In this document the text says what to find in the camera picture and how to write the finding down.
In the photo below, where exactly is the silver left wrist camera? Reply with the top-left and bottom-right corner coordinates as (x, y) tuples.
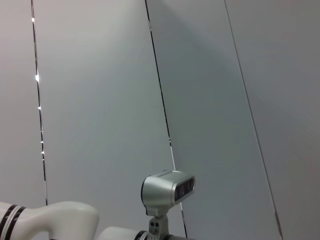
(140, 169), (196, 240)

